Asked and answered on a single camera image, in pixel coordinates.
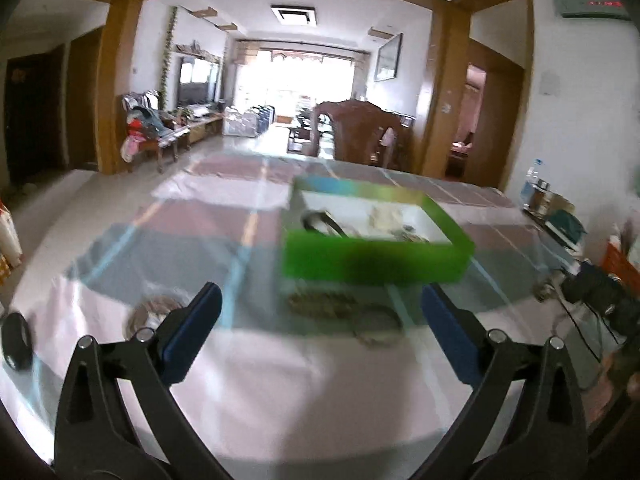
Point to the orange crate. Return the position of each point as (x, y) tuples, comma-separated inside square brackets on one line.
[(622, 262)]

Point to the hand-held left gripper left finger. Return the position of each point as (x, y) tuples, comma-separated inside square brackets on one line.
[(192, 330)]

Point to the carved wooden chair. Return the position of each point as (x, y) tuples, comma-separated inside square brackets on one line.
[(360, 130)]

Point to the glass jars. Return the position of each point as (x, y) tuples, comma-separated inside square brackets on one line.
[(550, 202)]

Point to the plaid tablecloth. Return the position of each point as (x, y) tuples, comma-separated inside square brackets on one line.
[(280, 400)]

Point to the white jewelry piece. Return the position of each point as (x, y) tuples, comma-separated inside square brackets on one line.
[(386, 217)]

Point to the green vine garland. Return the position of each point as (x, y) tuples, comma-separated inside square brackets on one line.
[(167, 55)]

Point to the framed wall picture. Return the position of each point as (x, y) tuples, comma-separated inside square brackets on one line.
[(388, 57)]

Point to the clear plastic storage boxes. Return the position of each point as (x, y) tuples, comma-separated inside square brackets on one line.
[(247, 121)]

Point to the flat screen television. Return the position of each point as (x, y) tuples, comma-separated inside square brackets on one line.
[(197, 80)]

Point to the teal box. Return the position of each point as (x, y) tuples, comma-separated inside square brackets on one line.
[(565, 227)]

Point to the wooden television cabinet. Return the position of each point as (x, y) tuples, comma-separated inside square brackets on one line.
[(200, 127)]

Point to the chair piled with clothes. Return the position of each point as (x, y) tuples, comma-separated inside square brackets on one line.
[(145, 127)]

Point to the black hoop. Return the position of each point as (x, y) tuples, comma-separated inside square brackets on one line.
[(325, 222)]

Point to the green jewelry box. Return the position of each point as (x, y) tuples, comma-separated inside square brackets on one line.
[(375, 260)]

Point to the wooden door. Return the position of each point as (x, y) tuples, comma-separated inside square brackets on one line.
[(502, 125)]

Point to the black round case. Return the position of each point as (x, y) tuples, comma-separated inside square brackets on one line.
[(17, 342)]

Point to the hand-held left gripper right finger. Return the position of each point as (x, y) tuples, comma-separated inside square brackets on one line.
[(450, 332)]

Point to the clear water bottle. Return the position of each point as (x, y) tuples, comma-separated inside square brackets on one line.
[(530, 185)]

